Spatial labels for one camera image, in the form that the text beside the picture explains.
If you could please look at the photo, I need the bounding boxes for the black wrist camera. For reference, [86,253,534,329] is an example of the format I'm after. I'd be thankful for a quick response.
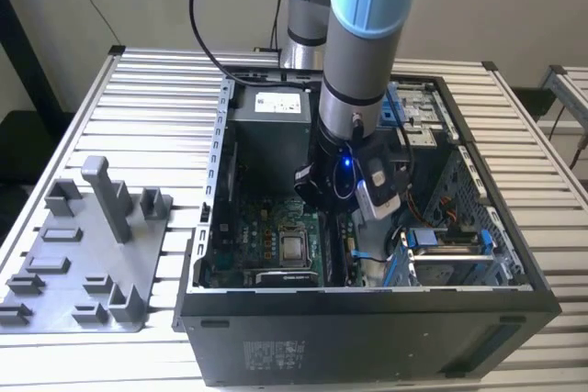
[292,162,320,196]

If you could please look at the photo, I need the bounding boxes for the black graphics card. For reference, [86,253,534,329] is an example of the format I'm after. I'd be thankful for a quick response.
[254,270,319,288]

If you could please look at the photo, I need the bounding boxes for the grey metal disk bay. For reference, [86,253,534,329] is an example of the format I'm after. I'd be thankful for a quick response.
[367,82,460,203]

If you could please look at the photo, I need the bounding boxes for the hard disk in blue carrier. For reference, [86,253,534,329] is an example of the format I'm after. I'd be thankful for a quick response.
[403,228,500,287]

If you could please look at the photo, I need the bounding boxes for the metal slat side table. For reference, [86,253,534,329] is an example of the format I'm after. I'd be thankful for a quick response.
[537,63,588,136]

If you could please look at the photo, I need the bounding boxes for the thick black camera cable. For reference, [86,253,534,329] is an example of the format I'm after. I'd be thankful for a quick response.
[189,0,322,90]

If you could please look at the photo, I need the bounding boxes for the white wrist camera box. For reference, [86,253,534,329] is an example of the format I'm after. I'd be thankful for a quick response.
[356,156,401,221]

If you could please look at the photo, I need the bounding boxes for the dark green RAM stick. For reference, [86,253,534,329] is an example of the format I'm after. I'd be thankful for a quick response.
[322,213,337,285]
[337,213,353,286]

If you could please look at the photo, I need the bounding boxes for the grey power supply unit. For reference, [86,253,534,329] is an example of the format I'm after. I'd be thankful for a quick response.
[227,84,322,195]

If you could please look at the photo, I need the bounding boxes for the perforated metal disk cage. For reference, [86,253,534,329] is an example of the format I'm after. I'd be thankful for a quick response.
[383,143,525,290]

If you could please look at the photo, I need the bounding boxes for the black hanging cable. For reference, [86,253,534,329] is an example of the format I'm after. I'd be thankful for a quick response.
[269,0,283,52]

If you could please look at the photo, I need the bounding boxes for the green motherboard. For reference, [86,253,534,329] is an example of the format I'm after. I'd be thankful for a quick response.
[201,194,368,288]

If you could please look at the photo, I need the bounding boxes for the silver CPU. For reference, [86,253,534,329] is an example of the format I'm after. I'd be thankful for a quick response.
[280,234,308,267]

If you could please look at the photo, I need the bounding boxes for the orange wire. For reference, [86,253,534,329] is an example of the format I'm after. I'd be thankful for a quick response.
[403,189,460,232]

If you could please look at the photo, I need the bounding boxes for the black open PC case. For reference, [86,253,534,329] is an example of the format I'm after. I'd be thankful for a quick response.
[172,63,562,388]

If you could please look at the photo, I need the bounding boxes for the blue plastic drive bracket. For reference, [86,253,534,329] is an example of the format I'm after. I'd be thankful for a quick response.
[381,83,406,128]

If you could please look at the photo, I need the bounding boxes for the grey plastic parts rack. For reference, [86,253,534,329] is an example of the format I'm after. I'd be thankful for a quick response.
[0,156,175,334]

